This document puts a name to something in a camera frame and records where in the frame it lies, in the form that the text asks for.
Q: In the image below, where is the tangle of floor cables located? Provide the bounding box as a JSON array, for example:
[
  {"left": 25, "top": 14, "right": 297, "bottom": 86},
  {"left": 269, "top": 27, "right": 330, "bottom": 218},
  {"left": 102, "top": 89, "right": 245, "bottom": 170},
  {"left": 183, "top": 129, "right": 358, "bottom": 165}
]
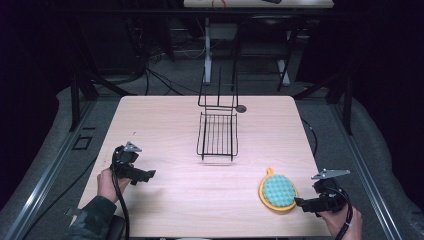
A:
[{"left": 123, "top": 16, "right": 214, "bottom": 98}]

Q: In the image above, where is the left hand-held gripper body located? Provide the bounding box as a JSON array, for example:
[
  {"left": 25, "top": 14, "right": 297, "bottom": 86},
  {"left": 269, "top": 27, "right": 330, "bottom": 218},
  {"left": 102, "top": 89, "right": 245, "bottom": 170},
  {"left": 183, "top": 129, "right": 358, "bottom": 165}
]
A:
[{"left": 110, "top": 141, "right": 145, "bottom": 183}]

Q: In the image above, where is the person's left hand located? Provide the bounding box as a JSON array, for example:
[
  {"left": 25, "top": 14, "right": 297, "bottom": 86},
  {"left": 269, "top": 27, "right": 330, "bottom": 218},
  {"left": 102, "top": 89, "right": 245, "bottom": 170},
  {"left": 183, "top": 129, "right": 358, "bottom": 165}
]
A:
[{"left": 96, "top": 167, "right": 133, "bottom": 205}]

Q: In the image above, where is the black wire rack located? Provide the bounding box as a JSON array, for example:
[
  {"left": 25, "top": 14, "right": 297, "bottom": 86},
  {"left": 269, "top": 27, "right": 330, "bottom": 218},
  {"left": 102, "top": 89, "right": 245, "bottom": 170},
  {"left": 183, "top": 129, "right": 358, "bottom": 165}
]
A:
[{"left": 195, "top": 65, "right": 240, "bottom": 162}]

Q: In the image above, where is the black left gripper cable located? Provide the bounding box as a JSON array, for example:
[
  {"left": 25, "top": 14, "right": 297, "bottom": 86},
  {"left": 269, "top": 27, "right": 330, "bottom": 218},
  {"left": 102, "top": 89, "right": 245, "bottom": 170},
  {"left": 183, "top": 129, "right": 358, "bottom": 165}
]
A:
[{"left": 110, "top": 146, "right": 131, "bottom": 240}]

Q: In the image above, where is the black floor cable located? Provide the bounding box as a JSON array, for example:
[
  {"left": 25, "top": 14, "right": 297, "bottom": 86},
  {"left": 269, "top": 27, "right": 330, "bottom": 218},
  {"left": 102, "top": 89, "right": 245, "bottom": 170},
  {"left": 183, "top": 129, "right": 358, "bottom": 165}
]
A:
[{"left": 300, "top": 117, "right": 320, "bottom": 158}]

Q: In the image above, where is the grey metal floor rail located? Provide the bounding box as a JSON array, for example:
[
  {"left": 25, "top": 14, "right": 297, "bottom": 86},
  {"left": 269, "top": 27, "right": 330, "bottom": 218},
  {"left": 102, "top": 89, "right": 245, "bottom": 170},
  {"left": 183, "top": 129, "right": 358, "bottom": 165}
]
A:
[
  {"left": 2, "top": 99, "right": 98, "bottom": 240},
  {"left": 328, "top": 101, "right": 405, "bottom": 240}
]

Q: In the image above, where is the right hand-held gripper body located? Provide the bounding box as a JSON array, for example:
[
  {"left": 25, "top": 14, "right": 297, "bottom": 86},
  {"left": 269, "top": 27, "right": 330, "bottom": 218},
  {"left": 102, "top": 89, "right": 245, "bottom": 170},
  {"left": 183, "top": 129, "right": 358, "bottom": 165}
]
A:
[{"left": 310, "top": 168, "right": 352, "bottom": 214}]

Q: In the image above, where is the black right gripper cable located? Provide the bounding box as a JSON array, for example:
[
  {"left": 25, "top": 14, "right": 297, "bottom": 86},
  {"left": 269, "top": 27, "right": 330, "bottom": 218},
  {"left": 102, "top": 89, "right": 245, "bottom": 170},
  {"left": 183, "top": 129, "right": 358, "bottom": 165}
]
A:
[{"left": 320, "top": 185, "right": 355, "bottom": 240}]

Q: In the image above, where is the black chair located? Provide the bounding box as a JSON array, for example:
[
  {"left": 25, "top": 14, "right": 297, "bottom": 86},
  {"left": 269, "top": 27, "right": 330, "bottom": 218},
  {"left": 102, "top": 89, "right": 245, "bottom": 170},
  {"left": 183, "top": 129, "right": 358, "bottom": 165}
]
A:
[{"left": 231, "top": 14, "right": 298, "bottom": 93}]

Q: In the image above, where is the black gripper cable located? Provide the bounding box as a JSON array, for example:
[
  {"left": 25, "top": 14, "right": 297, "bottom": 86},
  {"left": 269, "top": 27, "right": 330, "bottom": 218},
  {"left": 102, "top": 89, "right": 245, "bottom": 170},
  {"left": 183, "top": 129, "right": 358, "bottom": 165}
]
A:
[
  {"left": 110, "top": 146, "right": 131, "bottom": 240},
  {"left": 320, "top": 185, "right": 355, "bottom": 240}
]

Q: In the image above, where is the white table leg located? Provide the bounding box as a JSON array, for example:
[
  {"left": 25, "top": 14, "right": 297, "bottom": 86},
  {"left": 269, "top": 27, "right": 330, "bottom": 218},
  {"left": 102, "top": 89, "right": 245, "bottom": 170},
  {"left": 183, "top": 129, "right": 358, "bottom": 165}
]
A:
[
  {"left": 203, "top": 17, "right": 214, "bottom": 85},
  {"left": 275, "top": 59, "right": 292, "bottom": 86}
]

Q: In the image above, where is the person's right hand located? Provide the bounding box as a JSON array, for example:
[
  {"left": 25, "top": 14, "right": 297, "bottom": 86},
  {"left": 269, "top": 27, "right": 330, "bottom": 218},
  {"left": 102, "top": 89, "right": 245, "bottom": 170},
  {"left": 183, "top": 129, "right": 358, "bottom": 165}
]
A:
[{"left": 316, "top": 205, "right": 364, "bottom": 240}]

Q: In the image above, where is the black metal frame stand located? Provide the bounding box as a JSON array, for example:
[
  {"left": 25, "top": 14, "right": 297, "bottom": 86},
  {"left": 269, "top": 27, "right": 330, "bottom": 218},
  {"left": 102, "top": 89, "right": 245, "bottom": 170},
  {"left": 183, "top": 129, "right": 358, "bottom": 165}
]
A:
[
  {"left": 292, "top": 66, "right": 355, "bottom": 136},
  {"left": 67, "top": 65, "right": 138, "bottom": 133}
]

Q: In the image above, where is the round yellow teal scrub pad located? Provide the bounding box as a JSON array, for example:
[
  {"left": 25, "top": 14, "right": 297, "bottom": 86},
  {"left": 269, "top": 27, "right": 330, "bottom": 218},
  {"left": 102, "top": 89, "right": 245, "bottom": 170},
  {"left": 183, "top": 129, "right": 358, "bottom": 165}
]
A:
[{"left": 258, "top": 167, "right": 300, "bottom": 213}]

